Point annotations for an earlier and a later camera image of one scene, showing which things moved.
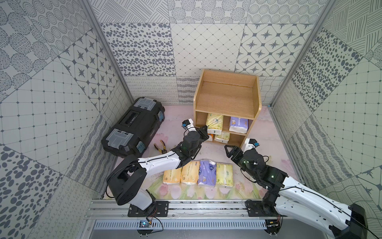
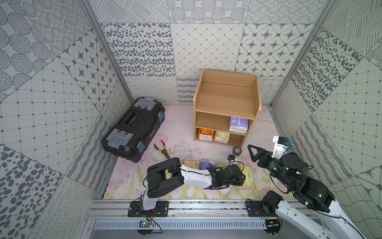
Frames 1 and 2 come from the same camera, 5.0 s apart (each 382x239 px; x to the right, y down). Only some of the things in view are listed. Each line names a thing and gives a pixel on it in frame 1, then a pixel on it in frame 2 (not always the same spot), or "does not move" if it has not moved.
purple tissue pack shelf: [238, 125] does not move
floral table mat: [270, 140] does not move
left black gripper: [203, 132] -> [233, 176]
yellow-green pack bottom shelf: [223, 138] does not move
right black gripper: [237, 151] -> [261, 152]
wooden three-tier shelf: [227, 104] does not move
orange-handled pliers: [162, 151] does not move
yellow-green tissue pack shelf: [214, 122] -> [247, 172]
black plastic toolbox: [130, 135] does not move
